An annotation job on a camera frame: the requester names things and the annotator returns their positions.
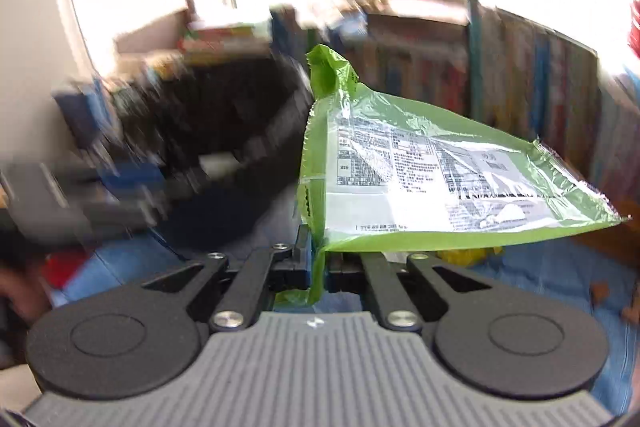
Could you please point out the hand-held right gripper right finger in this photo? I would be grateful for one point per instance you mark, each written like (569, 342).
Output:
(340, 274)

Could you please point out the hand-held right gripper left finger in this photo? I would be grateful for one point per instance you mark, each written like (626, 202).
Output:
(316, 269)

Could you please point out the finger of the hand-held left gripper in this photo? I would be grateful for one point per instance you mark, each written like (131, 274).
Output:
(110, 214)
(130, 179)

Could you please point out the black bin bag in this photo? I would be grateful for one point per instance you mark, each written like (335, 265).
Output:
(225, 127)

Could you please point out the green snack wrapper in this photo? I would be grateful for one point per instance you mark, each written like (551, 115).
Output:
(350, 107)

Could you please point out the blue book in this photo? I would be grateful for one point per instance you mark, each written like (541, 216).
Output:
(82, 112)

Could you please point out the gold foil wrapper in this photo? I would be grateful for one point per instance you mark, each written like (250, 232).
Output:
(465, 255)

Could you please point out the stack of flat books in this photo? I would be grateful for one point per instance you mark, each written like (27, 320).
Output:
(225, 44)

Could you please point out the white box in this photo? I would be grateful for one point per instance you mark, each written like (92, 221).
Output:
(212, 2)

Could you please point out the blue floor mat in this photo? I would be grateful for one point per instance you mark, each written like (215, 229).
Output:
(540, 287)

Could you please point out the row of upright books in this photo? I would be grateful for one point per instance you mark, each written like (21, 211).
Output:
(425, 52)

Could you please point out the brown scrap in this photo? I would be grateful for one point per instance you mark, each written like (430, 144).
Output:
(631, 313)
(599, 293)

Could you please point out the wooden drawer box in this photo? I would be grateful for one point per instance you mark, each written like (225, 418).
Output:
(615, 239)

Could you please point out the red container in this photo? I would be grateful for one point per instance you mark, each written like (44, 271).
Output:
(635, 19)

